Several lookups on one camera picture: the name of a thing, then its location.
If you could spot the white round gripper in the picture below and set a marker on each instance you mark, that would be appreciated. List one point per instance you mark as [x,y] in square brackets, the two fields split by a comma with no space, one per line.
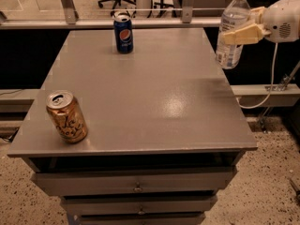
[278,20]

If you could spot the clear plastic water bottle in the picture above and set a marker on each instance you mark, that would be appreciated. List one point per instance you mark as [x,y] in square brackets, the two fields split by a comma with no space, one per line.
[234,15]

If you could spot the blue Pepsi can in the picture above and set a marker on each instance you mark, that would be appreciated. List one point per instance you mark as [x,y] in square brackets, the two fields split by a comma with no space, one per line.
[123,32]

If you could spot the orange LaCroix can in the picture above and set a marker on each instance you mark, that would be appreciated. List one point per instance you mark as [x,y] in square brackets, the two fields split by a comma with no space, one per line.
[67,116]

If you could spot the grey drawer cabinet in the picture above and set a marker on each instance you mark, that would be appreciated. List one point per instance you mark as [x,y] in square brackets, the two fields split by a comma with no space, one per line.
[166,105]

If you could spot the bottom grey drawer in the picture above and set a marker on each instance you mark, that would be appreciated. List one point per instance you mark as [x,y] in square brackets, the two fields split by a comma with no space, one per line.
[154,219]

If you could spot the grey drawer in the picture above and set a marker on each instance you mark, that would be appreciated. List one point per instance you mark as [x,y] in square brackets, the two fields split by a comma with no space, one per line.
[134,182]
[154,219]
[139,205]

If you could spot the middle grey drawer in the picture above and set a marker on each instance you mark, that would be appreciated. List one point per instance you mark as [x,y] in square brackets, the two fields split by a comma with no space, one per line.
[139,205]

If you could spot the top grey drawer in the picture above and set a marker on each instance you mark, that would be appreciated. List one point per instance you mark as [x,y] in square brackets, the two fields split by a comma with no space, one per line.
[134,182]

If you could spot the metal railing frame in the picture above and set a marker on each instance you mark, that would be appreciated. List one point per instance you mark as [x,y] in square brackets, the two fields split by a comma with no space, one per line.
[108,23]

